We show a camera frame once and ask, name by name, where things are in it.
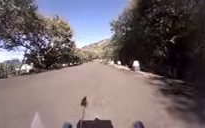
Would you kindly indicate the wooded hillside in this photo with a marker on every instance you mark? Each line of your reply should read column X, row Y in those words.
column 96, row 48

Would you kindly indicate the grey asphalt road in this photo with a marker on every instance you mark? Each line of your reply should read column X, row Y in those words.
column 100, row 86

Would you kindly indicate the robot's own part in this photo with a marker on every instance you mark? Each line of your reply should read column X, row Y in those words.
column 95, row 124
column 138, row 125
column 84, row 101
column 67, row 125

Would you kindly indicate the row of dark trees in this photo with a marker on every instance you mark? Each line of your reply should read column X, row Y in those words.
column 156, row 30

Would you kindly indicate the white post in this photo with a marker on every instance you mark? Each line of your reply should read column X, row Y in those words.
column 136, row 65

